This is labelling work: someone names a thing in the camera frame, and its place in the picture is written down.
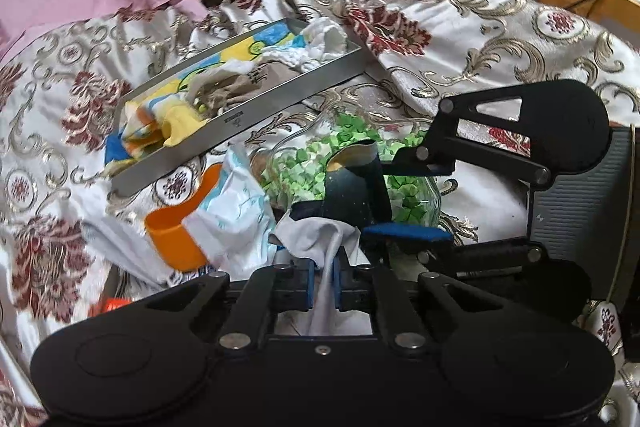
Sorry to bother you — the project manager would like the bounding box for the dark navy sock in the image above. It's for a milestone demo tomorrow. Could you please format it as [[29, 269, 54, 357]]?
[[290, 139, 393, 229]]

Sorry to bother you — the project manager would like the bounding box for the white grey cloth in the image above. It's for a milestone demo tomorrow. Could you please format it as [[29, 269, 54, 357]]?
[[270, 213, 372, 336]]

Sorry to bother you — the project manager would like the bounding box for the floral satin bedspread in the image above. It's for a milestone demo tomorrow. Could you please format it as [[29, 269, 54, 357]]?
[[1, 0, 639, 426]]

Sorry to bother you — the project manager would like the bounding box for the orange plastic cup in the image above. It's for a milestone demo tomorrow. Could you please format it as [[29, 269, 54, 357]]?
[[144, 162, 222, 272]]

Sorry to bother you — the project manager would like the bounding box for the white blue plastic packet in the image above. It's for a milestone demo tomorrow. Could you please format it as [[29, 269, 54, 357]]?
[[181, 143, 277, 281]]

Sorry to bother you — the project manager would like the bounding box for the jar of green stars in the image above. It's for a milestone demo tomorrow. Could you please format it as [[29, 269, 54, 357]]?
[[252, 104, 442, 227]]

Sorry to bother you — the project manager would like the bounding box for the grey metal tray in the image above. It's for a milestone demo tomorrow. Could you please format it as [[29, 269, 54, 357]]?
[[111, 17, 372, 197]]

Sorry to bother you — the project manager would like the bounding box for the white crumpled cloth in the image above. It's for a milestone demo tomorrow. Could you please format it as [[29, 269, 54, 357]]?
[[258, 17, 348, 74]]

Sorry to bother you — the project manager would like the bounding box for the yellow blue colourful cloth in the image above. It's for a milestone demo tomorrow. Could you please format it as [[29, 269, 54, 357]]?
[[104, 25, 297, 170]]

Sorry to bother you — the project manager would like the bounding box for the beige sock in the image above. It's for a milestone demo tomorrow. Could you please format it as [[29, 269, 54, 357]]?
[[186, 62, 298, 118]]

